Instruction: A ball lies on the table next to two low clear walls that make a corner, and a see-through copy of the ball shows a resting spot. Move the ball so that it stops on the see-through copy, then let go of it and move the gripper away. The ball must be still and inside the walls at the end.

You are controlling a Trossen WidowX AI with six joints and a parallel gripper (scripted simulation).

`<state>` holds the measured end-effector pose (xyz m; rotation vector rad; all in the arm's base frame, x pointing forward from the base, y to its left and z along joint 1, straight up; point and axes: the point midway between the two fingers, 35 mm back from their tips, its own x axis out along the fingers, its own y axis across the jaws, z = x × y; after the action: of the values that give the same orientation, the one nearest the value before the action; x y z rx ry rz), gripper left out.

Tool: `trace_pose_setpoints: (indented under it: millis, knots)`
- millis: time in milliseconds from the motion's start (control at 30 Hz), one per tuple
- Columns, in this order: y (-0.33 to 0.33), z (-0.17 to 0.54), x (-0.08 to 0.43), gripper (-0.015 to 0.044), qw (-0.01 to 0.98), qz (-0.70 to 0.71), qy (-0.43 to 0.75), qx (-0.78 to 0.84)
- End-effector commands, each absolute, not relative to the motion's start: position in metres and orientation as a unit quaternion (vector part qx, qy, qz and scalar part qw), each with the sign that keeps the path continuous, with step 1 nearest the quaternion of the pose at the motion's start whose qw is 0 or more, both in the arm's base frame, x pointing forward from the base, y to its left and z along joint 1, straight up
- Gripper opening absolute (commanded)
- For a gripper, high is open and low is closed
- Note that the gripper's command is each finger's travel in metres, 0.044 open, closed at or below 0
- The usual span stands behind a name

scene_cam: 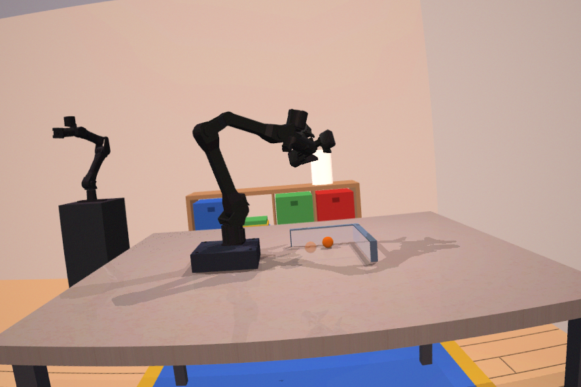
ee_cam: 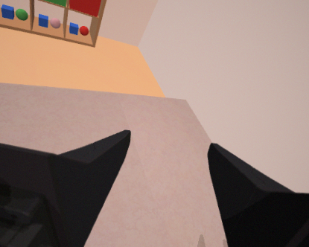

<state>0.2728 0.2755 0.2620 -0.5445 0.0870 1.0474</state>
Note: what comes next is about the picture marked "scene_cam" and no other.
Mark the clear low corner wall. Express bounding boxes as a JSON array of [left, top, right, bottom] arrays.
[[291, 226, 371, 260]]

